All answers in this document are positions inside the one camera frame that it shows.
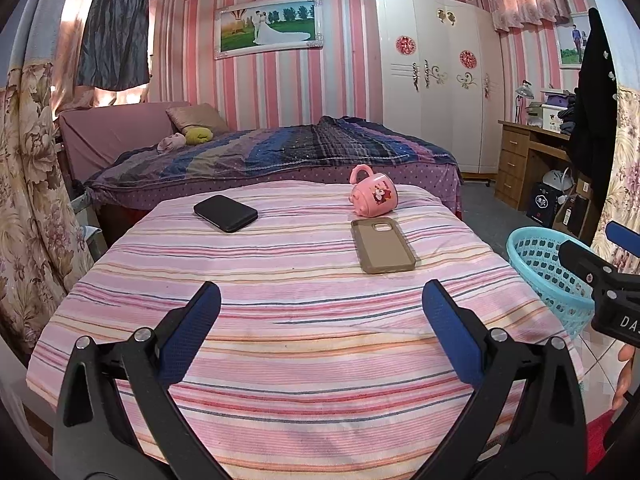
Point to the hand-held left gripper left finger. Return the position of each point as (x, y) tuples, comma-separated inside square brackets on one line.
[(192, 332)]

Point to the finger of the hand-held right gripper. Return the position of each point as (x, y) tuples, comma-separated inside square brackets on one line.
[(624, 237), (582, 262)]

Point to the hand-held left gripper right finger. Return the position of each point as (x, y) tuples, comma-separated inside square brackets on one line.
[(452, 332)]

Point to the teal plastic basket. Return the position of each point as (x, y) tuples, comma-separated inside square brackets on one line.
[(545, 270)]

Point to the person's right hand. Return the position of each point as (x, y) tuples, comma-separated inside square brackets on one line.
[(624, 380)]

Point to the cardboard box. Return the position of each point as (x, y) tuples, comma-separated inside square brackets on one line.
[(577, 215)]

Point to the floral curtain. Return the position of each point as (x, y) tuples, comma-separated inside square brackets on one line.
[(30, 185), (622, 170)]

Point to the black paper bag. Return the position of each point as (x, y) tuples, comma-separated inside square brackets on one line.
[(542, 205)]

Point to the white round helmet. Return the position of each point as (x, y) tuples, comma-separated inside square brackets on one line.
[(557, 181)]

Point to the tan phone case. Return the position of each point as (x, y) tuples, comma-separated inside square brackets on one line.
[(382, 250)]

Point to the wooden desk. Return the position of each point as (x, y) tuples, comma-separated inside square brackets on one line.
[(515, 160)]

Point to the black smartphone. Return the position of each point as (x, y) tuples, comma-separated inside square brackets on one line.
[(225, 214)]

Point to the pink striped tablecloth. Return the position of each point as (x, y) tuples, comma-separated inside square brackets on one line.
[(310, 390)]

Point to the black hanging coat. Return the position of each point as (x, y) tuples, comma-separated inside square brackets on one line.
[(592, 110)]

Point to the white storage box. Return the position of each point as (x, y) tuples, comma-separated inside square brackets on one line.
[(545, 119)]

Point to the white bedside cabinet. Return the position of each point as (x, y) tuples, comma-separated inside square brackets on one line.
[(90, 232)]

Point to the purple box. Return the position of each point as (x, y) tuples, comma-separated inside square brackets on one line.
[(557, 96)]

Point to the pink cartoon mug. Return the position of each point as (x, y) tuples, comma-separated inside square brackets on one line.
[(377, 195)]

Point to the desk lamp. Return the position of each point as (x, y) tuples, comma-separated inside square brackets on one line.
[(524, 94)]

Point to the pink rolled cloth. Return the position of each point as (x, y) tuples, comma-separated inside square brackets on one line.
[(171, 144)]

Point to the dark striped blanket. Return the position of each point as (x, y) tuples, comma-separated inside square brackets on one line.
[(270, 152)]

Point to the yellow rolled cloth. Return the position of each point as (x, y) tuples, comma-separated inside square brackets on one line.
[(199, 135)]

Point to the brown pillow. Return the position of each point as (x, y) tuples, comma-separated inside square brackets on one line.
[(197, 116)]

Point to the purple bed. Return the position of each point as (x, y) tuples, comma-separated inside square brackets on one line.
[(110, 130)]

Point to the white wardrobe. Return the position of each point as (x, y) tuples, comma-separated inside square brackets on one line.
[(435, 80)]

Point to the dark grey window cloth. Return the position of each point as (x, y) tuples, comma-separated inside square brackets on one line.
[(114, 30)]

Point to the framed wedding photo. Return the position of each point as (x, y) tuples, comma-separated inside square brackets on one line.
[(267, 27)]

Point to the pink window curtain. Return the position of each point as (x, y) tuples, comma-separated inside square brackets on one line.
[(70, 35)]

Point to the small framed wall photo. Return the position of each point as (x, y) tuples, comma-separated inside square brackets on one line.
[(570, 42)]

